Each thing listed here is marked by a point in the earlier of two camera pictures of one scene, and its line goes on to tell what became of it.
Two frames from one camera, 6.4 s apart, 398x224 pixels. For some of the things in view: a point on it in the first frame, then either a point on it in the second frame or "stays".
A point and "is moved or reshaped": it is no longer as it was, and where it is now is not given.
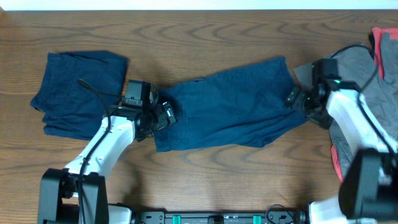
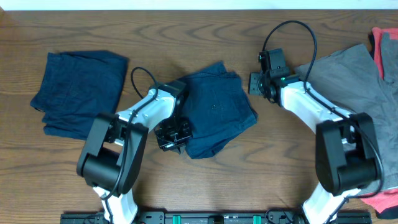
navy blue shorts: [245, 106] is moved or reshaped
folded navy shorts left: [70, 109] stays
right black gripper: [302, 94] → [253, 87]
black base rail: [295, 217] stays
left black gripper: [168, 113] → [173, 137]
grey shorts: [357, 68] stays
